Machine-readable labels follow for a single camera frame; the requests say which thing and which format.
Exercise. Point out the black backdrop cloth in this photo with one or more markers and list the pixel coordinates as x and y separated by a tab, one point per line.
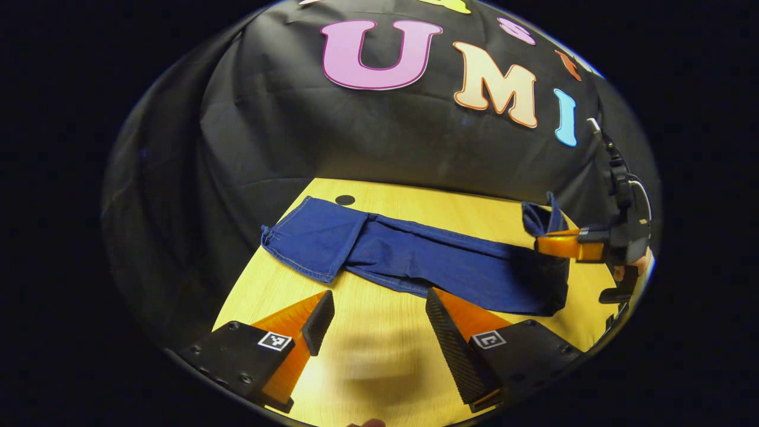
356	136

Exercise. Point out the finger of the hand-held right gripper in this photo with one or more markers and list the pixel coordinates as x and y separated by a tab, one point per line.
563	244

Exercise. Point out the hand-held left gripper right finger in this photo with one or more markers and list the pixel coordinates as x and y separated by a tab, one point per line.
450	344

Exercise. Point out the blue jeans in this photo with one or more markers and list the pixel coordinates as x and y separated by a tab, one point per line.
415	255

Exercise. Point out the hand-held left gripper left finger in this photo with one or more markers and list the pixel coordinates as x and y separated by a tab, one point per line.
317	323

